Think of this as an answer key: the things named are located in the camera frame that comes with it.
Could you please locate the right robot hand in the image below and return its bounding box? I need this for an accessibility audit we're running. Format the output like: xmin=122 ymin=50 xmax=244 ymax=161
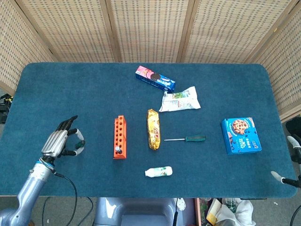
xmin=270 ymin=136 xmax=301 ymax=188

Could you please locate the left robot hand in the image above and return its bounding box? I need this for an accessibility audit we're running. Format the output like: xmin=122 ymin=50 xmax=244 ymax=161
xmin=41 ymin=115 xmax=86 ymax=159

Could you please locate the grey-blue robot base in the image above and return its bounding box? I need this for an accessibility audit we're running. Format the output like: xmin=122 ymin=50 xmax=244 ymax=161
xmin=93 ymin=197 xmax=197 ymax=226

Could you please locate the orange tool holder block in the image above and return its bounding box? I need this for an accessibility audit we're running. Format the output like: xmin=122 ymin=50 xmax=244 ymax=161
xmin=113 ymin=115 xmax=127 ymax=160

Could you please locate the large green black screwdriver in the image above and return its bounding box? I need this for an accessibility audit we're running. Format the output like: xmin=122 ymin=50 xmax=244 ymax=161
xmin=164 ymin=135 xmax=207 ymax=143

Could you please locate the blue felt table mat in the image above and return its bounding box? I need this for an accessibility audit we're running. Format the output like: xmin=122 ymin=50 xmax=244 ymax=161
xmin=0 ymin=62 xmax=298 ymax=198

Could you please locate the black bag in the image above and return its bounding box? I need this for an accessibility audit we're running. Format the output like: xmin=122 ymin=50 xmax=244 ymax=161
xmin=285 ymin=117 xmax=301 ymax=139

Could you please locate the white plastic bag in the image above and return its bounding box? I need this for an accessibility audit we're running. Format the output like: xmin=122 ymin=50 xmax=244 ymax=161
xmin=215 ymin=197 xmax=257 ymax=226

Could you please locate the green plastic bottle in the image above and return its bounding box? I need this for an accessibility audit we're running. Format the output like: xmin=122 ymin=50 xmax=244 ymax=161
xmin=225 ymin=198 xmax=237 ymax=212

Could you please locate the blue chocolate chip cookie box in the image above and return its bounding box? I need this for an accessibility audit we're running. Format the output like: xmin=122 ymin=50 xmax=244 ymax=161
xmin=220 ymin=117 xmax=262 ymax=155

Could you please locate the gold snack packet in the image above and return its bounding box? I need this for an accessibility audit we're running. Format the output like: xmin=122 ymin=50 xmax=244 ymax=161
xmin=146 ymin=108 xmax=161 ymax=151

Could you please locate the woven bamboo screen panel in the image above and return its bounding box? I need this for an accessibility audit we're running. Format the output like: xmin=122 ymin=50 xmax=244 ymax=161
xmin=244 ymin=0 xmax=301 ymax=123
xmin=176 ymin=0 xmax=301 ymax=64
xmin=100 ymin=0 xmax=196 ymax=64
xmin=0 ymin=0 xmax=58 ymax=96
xmin=14 ymin=0 xmax=122 ymax=63

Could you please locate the white green-label drink bottle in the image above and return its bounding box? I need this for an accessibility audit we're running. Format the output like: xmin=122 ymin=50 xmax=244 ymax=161
xmin=144 ymin=166 xmax=173 ymax=178

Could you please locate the long blue cookie box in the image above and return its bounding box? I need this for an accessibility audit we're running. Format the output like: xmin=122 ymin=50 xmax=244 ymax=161
xmin=135 ymin=65 xmax=176 ymax=93

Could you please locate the white perforated disc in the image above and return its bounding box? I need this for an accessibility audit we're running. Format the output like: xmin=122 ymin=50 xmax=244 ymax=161
xmin=176 ymin=197 xmax=187 ymax=212

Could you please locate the black rod on base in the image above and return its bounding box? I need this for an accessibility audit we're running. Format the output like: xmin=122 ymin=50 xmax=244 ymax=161
xmin=173 ymin=197 xmax=178 ymax=226

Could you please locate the white snack bag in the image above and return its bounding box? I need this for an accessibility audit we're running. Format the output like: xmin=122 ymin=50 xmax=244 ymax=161
xmin=158 ymin=86 xmax=202 ymax=113

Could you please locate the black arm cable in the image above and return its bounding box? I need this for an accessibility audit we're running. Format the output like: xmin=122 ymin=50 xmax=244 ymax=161
xmin=53 ymin=173 xmax=78 ymax=226

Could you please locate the black equipment with cables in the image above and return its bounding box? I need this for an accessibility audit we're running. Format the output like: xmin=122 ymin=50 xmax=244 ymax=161
xmin=0 ymin=93 xmax=12 ymax=124

